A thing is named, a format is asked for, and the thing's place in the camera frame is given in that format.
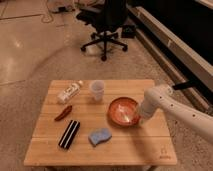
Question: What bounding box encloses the orange ceramic bowl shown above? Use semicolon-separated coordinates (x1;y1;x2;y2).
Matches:
107;97;140;126

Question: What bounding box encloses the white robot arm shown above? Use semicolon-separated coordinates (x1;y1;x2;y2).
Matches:
136;84;213;144

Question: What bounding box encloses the clear plastic cup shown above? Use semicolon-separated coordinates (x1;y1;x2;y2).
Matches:
89;80;105;101

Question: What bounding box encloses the white plastic bottle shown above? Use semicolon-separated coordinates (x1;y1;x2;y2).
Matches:
57;80;83;104

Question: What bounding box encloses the wooden table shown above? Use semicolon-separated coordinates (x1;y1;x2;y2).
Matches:
24;80;177;167

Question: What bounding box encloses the red-brown chili pepper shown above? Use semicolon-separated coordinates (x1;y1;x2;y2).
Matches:
54;105;72;121

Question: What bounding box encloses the blue sponge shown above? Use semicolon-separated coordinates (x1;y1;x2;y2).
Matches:
88;128;112;146

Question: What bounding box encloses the black white-striped box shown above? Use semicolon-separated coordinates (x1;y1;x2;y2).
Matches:
58;120;80;150

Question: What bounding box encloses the small black box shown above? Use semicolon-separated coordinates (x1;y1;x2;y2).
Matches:
121;25;135;38

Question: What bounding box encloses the black office chair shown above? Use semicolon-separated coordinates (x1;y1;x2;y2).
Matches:
76;0;128;61

